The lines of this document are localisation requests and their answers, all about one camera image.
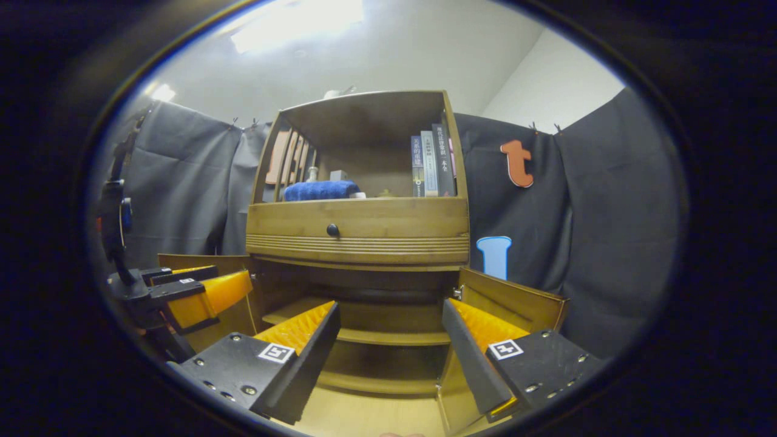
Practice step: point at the black backdrop cloth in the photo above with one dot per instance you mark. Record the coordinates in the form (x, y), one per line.
(607, 212)

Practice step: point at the small grey box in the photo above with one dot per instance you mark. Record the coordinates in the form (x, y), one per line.
(338, 175)

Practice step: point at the light blue grey book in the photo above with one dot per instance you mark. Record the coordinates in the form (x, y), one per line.
(429, 164)

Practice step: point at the white object on cabinet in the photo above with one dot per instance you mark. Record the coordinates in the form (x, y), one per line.
(337, 93)

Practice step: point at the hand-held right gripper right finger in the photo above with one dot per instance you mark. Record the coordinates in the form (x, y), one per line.
(470, 364)

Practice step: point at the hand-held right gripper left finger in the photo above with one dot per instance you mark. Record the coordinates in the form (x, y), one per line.
(312, 364)

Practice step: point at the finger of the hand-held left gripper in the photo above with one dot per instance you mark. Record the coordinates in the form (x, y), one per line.
(161, 276)
(176, 292)

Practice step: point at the clear glass bottle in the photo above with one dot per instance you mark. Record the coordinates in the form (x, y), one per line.
(312, 175)

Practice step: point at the blue folded towel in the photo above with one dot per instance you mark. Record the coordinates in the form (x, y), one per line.
(318, 190)

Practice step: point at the wooden drawer with black knob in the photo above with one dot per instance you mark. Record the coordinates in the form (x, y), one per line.
(394, 221)

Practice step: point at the small ceiling light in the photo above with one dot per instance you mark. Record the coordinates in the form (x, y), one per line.
(162, 93)

